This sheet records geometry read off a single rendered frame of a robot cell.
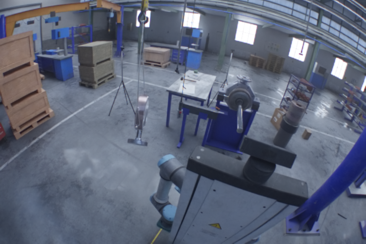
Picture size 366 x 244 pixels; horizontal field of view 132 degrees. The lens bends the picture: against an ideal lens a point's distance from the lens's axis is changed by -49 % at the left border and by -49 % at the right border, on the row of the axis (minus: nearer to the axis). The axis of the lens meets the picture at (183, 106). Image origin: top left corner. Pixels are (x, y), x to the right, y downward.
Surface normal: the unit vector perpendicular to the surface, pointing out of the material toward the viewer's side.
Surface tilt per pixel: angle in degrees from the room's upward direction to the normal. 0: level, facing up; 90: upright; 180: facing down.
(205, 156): 0
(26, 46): 90
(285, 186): 0
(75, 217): 0
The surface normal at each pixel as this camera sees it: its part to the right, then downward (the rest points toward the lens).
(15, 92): 0.93, 0.28
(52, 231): 0.12, -0.86
